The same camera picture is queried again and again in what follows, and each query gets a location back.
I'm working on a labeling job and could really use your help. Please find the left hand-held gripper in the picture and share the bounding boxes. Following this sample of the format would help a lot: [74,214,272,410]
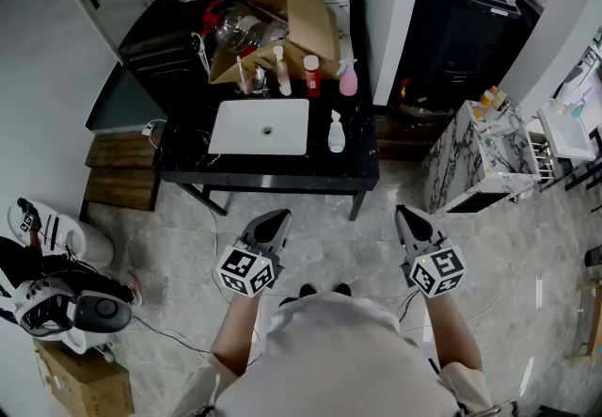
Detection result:
[216,209,293,298]

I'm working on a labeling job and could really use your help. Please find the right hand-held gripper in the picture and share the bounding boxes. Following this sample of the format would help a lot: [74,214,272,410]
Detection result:
[394,204,467,299]

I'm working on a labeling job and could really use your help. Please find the clear pump bottle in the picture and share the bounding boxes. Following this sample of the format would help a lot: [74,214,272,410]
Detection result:
[327,109,347,153]

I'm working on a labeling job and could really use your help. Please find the person's left forearm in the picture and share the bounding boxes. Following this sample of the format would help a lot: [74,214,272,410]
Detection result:
[209,292,262,377]

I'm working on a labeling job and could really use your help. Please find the person's right forearm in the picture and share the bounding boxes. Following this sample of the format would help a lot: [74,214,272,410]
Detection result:
[422,295,483,372]

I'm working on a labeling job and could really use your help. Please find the pink lotion pump bottle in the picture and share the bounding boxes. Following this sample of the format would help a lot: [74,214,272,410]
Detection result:
[273,45,293,97]

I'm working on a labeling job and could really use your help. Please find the red bottle with pink cap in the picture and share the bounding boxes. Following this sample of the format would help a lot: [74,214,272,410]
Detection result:
[303,55,322,99]

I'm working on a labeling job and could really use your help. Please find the pink spray bottle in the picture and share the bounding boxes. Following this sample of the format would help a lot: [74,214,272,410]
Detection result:
[338,57,359,97]

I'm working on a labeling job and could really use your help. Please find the white marble cabinet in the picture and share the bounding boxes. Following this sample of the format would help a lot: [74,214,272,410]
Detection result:
[421,99,543,217]

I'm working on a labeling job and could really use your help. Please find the white sink basin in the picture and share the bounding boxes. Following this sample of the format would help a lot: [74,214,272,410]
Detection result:
[208,98,310,156]

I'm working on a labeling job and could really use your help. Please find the black marble vanity table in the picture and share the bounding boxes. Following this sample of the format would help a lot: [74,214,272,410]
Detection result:
[152,73,381,222]

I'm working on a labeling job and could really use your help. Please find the chrome faucet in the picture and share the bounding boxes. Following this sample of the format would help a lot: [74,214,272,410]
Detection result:
[253,68,272,99]

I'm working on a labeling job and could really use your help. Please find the person's white shirt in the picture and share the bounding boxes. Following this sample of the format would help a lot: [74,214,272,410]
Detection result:
[187,291,496,417]

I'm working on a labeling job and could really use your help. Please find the row of amber vials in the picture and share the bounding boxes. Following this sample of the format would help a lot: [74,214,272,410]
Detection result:
[471,85,510,122]

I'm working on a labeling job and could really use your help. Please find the white plug adapter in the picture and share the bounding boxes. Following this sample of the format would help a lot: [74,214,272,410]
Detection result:
[142,119,167,149]

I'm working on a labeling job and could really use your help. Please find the wooden slatted steps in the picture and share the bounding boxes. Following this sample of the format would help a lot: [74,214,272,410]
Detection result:
[78,131,164,219]

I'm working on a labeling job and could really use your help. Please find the white washbasin cabinet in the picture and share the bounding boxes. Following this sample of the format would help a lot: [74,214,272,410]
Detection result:
[537,97,599,162]

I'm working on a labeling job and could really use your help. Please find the white toilet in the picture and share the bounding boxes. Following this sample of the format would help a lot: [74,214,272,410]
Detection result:
[7,198,115,268]

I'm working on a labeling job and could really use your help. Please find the crumpled clear plastic bag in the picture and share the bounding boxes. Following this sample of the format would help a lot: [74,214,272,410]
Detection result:
[261,19,290,47]

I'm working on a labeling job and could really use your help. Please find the wooden stool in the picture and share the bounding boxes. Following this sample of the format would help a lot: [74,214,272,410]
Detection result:
[570,280,602,361]

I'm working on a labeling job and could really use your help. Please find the dark grey board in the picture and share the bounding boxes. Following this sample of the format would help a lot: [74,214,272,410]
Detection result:
[84,61,169,134]

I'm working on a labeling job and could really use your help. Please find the large clear water jug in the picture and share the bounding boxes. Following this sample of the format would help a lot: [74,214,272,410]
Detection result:
[202,0,265,54]

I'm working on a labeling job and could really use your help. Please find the tall black appliance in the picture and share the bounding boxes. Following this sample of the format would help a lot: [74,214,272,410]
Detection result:
[388,0,524,111]

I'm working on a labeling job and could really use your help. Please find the black drawer cabinet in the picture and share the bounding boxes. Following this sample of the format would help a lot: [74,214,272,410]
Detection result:
[117,0,212,118]

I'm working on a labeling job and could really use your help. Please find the open cardboard box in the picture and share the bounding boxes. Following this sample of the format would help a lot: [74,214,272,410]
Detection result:
[209,0,341,85]

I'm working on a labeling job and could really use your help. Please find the white carton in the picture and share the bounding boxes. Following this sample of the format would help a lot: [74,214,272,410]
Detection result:
[322,0,355,59]

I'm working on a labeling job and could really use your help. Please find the closed cardboard box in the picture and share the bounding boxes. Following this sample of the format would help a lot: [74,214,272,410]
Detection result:
[34,338,135,417]

